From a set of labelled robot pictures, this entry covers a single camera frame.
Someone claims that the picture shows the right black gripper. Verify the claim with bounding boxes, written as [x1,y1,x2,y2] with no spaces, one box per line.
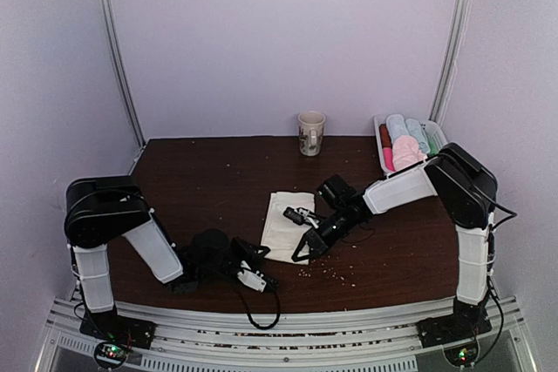
[294,206,357,261]

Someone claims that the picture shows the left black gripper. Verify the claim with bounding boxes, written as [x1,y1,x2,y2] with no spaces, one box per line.
[198,236,269,284]

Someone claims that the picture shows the cream towel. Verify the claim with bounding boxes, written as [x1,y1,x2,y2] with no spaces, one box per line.
[261,192,315,265]

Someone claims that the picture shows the pink towel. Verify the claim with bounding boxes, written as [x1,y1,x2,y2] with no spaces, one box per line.
[383,147,395,172]
[392,135,427,172]

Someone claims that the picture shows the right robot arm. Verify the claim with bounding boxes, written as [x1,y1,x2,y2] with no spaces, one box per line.
[280,143,516,339]

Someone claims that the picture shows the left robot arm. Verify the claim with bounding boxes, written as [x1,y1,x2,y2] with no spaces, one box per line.
[64,176,277,341]

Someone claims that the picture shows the pink rolled towel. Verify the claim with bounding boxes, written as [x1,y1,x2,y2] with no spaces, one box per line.
[383,147,395,172]

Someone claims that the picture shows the dark red rolled towel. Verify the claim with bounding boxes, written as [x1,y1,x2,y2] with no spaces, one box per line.
[378,124,393,149]

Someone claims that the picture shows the floral ceramic mug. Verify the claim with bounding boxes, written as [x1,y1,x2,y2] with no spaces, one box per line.
[297,111,326,157]

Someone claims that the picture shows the light blue rolled towel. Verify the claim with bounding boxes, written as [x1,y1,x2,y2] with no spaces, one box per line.
[385,114,409,142]

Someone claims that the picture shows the green rolled towel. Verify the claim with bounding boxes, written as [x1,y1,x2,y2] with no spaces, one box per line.
[426,135,439,156]

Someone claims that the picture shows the pale blue rolled towel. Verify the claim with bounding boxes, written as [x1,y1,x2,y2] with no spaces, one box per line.
[405,118,431,154]

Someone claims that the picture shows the white plastic basket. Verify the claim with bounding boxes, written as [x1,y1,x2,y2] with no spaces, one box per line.
[373,114,448,175]

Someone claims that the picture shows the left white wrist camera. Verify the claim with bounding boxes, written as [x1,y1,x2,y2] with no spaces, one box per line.
[236,268,278,293]

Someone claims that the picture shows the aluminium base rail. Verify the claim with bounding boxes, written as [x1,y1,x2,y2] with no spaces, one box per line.
[31,295,542,371]

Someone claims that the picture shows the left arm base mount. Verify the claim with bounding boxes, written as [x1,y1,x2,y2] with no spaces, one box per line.
[79,316,156,370]

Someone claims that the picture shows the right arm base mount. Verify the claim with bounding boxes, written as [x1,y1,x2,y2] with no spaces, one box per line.
[416,315,492,369]

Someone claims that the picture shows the right aluminium frame post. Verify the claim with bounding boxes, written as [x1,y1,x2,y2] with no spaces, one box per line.
[429,0,470,125]

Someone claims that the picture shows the aluminium frame post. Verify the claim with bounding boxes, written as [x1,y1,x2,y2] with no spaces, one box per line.
[99,0,146,148]
[429,0,470,125]

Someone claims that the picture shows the left aluminium frame post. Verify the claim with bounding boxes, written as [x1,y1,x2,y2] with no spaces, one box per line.
[99,0,146,148]

